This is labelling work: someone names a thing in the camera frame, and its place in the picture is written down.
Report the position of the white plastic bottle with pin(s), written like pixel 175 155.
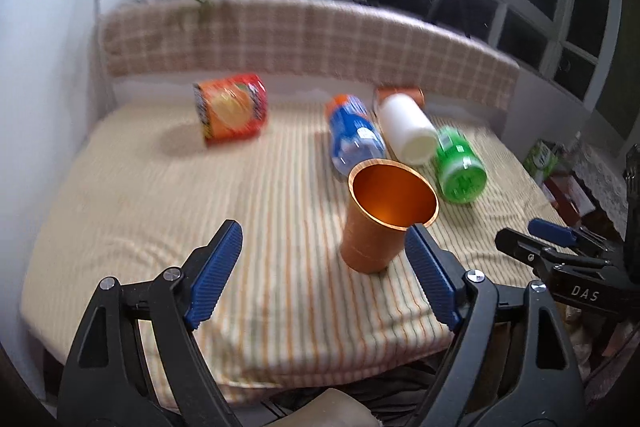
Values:
pixel 407 129

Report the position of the copper metal cup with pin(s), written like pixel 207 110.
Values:
pixel 380 227

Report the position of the blue label plastic bottle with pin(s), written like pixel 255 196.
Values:
pixel 352 132

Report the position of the checkered cloth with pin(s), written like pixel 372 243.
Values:
pixel 300 42

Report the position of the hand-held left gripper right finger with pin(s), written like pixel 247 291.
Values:
pixel 429 276

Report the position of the green box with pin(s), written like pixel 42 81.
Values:
pixel 541 161

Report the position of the white lace cloth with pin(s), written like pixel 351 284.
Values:
pixel 602 177

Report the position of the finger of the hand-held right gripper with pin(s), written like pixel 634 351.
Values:
pixel 550 227
pixel 525 247

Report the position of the red box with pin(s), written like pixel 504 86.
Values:
pixel 570 199

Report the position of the orange snack canister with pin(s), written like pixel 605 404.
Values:
pixel 231 109

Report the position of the green plastic bottle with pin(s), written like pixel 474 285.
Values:
pixel 457 167

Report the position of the dark cloth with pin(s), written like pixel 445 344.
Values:
pixel 400 382

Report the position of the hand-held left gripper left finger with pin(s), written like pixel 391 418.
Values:
pixel 216 271

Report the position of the beige cushion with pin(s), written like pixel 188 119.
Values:
pixel 325 409

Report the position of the striped beige blanket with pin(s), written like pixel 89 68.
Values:
pixel 200 187

